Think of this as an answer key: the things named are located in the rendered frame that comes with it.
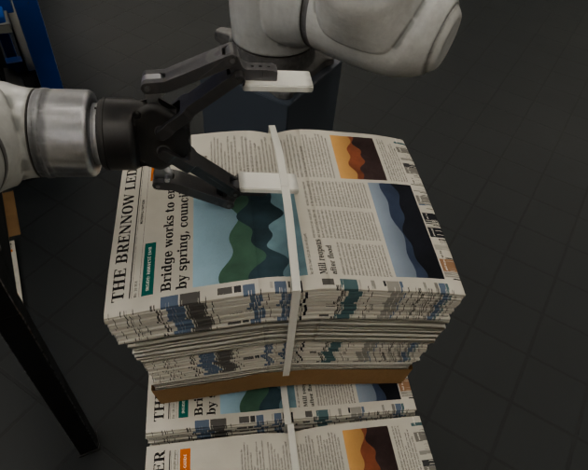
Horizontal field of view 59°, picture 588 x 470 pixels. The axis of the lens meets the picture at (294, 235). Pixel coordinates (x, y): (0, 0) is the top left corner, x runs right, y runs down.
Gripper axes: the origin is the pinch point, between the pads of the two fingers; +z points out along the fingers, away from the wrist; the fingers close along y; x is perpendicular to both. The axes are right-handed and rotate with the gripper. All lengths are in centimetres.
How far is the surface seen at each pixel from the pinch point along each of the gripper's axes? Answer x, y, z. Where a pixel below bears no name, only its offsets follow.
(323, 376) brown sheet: 14.1, 29.3, 5.5
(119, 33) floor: -258, 120, -58
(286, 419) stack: 17.7, 33.9, 0.4
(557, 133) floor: -150, 109, 167
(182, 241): 5.4, 11.0, -12.4
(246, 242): 7.0, 9.7, -5.1
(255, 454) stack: 21.9, 34.3, -4.0
